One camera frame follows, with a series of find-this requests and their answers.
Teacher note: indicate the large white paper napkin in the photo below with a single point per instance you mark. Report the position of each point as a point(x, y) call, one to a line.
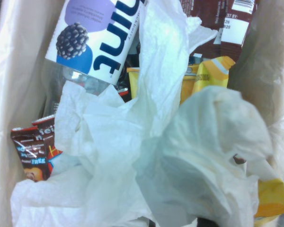
point(137, 99)

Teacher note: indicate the hint blackberry water bottle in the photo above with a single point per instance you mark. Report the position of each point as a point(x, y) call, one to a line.
point(94, 40)

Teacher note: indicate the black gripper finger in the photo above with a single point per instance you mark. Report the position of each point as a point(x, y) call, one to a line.
point(207, 222)

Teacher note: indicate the flat white paper towel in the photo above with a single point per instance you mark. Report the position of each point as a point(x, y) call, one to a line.
point(61, 201)

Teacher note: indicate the trash bin with plastic liner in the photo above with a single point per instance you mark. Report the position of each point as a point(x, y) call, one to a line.
point(19, 71)

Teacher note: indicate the large brown snack wrapper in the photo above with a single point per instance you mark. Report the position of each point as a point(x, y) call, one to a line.
point(217, 26)

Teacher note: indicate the white tissue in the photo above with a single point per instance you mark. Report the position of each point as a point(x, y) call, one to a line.
point(203, 146)

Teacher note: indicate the brown peanut free bar wrapper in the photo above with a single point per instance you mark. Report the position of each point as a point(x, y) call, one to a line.
point(32, 153)

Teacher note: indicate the brown red bar wrapper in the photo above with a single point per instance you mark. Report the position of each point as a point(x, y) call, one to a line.
point(49, 139)

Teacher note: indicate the yellow striped snack wrapper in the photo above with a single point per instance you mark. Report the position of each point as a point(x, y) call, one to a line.
point(210, 73)

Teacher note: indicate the plain yellow wrapper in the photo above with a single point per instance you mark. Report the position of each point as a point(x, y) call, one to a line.
point(272, 198)

